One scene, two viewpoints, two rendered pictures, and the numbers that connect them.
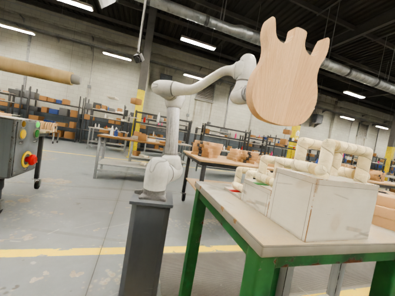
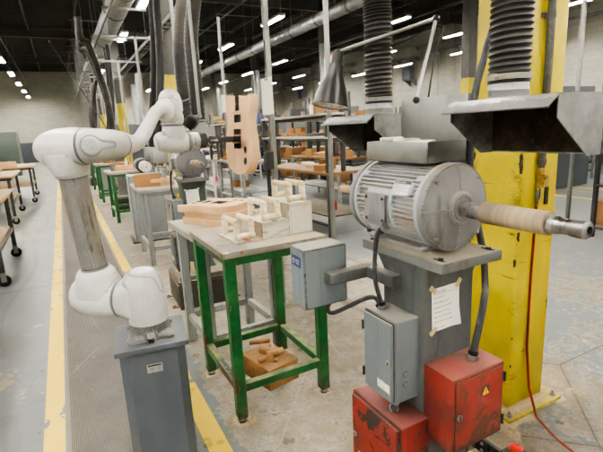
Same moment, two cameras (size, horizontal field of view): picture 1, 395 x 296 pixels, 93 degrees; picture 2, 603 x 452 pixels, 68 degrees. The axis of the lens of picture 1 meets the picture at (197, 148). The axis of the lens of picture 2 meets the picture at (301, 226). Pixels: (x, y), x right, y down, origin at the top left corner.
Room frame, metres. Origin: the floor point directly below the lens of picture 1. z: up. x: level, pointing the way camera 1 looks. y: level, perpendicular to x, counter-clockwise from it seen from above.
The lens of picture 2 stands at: (0.95, 2.04, 1.49)
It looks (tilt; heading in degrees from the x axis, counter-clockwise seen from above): 12 degrees down; 260
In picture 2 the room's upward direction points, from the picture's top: 3 degrees counter-clockwise
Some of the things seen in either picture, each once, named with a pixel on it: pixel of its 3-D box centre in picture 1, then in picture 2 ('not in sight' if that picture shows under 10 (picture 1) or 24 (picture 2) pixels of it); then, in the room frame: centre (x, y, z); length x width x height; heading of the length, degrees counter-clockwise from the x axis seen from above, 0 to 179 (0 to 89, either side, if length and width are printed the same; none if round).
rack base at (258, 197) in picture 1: (281, 197); (265, 225); (0.73, -0.37, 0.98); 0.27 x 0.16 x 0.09; 111
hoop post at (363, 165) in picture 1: (362, 167); not in sight; (0.57, -0.51, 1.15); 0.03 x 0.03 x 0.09
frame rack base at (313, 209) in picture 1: (320, 202); (288, 214); (0.59, -0.42, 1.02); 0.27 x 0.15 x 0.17; 111
